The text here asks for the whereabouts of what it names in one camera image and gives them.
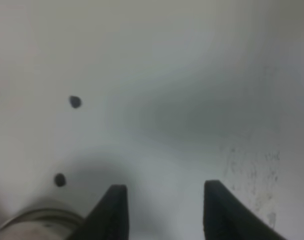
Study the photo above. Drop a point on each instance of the stainless steel teapot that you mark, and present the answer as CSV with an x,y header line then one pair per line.
x,y
45,223

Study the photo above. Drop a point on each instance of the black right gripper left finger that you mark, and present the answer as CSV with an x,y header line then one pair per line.
x,y
109,220

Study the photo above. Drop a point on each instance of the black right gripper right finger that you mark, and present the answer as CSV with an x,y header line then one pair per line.
x,y
226,218

